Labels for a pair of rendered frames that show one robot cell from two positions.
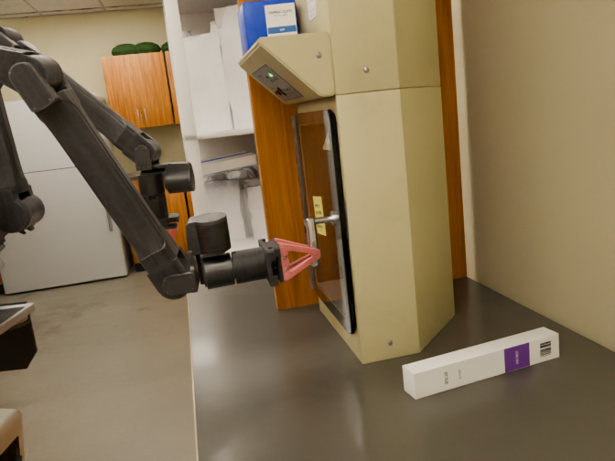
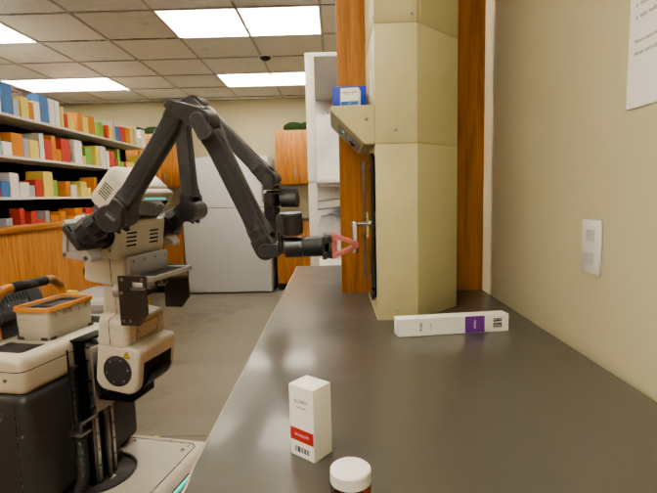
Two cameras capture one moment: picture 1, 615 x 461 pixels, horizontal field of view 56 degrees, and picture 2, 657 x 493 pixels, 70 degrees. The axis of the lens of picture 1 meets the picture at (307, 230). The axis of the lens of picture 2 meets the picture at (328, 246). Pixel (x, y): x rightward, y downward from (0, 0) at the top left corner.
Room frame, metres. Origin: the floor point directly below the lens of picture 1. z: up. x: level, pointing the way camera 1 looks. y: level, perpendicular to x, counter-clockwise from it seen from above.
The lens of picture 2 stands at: (-0.29, -0.21, 1.28)
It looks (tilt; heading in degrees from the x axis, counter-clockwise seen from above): 6 degrees down; 12
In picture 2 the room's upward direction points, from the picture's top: 1 degrees counter-clockwise
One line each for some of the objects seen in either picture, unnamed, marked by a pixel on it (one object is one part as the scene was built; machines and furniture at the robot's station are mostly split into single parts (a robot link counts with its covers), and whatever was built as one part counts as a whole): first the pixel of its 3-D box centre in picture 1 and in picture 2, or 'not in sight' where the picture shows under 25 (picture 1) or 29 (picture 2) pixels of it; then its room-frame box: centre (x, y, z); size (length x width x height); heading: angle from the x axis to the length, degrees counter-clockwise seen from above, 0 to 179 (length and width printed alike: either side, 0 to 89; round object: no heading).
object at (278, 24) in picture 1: (281, 25); (350, 101); (1.04, 0.01, 1.54); 0.05 x 0.05 x 0.06; 2
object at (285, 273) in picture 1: (293, 256); (341, 245); (0.99, 0.03, 1.14); 0.09 x 0.07 x 0.07; 101
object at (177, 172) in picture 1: (166, 167); (282, 191); (1.34, 0.31, 1.30); 0.11 x 0.09 x 0.12; 90
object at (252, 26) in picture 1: (267, 29); (348, 105); (1.18, 0.03, 1.56); 0.10 x 0.10 x 0.09; 11
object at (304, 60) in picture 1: (280, 76); (350, 132); (1.10, 0.02, 1.46); 0.32 x 0.11 x 0.10; 11
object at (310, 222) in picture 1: (321, 239); (361, 236); (1.00, -0.02, 1.17); 0.05 x 0.03 x 0.10; 101
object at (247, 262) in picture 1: (253, 263); (316, 246); (0.97, 0.10, 1.14); 0.10 x 0.07 x 0.07; 11
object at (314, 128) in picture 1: (321, 214); (369, 224); (1.11, -0.03, 1.19); 0.30 x 0.01 x 0.40; 11
